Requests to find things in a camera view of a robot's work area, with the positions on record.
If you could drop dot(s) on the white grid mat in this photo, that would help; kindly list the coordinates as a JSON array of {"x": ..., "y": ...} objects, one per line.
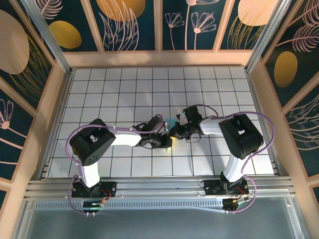
[{"x": 174, "y": 82}]

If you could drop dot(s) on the aluminium side rail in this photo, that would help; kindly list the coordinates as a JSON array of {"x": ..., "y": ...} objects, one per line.
[
  {"x": 255, "y": 97},
  {"x": 57, "y": 124}
]

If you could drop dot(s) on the aluminium mounting rail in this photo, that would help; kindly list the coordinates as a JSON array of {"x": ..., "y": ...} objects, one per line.
[{"x": 159, "y": 189}]

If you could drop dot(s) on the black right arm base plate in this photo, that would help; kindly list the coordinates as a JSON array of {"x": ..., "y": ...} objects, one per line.
[{"x": 211, "y": 189}]

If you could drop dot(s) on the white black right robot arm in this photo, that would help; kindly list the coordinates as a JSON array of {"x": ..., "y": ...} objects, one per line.
[{"x": 233, "y": 166}]

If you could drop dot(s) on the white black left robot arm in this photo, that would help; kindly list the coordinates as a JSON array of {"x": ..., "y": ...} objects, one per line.
[{"x": 89, "y": 174}]

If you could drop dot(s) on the small controller board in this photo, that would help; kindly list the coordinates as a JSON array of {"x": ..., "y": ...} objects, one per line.
[
  {"x": 93, "y": 204},
  {"x": 234, "y": 202}
]

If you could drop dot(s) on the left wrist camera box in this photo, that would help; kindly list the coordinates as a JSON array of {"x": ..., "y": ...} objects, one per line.
[{"x": 165, "y": 124}]

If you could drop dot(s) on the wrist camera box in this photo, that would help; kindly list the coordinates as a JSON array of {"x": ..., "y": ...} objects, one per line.
[
  {"x": 165, "y": 124},
  {"x": 180, "y": 118}
]

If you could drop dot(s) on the grey frosted panel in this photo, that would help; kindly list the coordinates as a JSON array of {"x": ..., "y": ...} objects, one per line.
[{"x": 159, "y": 224}]

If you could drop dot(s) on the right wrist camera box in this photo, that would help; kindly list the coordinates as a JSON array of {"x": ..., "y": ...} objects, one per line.
[{"x": 180, "y": 118}]

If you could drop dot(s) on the light blue paper sheet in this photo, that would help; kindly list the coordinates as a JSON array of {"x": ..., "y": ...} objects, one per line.
[{"x": 172, "y": 122}]

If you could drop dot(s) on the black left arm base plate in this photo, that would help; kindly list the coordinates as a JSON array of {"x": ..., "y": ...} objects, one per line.
[{"x": 111, "y": 186}]

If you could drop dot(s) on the aluminium corner post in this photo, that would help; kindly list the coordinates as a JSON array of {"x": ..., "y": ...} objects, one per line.
[
  {"x": 46, "y": 35},
  {"x": 265, "y": 35}
]

